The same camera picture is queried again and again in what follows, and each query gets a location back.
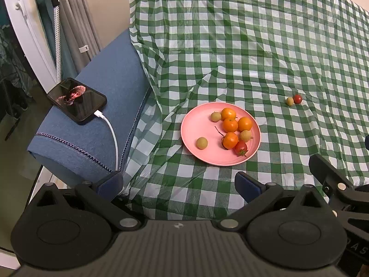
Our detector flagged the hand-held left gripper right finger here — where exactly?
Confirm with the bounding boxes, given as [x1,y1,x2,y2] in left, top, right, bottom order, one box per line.
[220,172,328,232]

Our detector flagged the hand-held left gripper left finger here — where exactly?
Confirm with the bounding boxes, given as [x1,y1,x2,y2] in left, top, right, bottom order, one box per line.
[36,171,142,231]

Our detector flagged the cherry tomato with green stem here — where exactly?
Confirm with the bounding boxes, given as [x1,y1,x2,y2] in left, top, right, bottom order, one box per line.
[234,141,248,158]

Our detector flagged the orange tomato with stem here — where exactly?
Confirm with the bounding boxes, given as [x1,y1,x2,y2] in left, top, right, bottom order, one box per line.
[215,126,239,150]

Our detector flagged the small orange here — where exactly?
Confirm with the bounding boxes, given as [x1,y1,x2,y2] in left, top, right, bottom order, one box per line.
[238,117,253,132]
[220,108,237,121]
[223,118,239,132]

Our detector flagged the pink round plate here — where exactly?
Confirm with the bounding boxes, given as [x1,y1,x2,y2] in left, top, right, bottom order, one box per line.
[181,102,261,167]

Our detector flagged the black smartphone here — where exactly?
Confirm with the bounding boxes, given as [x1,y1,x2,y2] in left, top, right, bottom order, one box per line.
[47,78,108,126]

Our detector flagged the blue fabric sofa armrest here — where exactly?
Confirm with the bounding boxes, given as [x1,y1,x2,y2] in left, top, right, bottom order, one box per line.
[27,29,153,186]

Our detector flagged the dark hanging clothes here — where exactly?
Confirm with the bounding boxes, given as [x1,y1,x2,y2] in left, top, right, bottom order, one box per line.
[0,24,33,99]

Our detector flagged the green white checkered tablecloth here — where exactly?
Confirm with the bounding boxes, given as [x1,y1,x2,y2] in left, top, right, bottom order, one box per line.
[119,0,369,223]

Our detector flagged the grey curtain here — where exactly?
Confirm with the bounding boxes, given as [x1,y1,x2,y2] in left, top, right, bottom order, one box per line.
[59,0,102,77]

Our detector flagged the white charging cable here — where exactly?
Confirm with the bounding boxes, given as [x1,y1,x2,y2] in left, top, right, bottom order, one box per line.
[94,110,119,171]

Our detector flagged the white door frame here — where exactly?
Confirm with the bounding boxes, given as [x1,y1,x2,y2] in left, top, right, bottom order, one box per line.
[0,0,60,93]

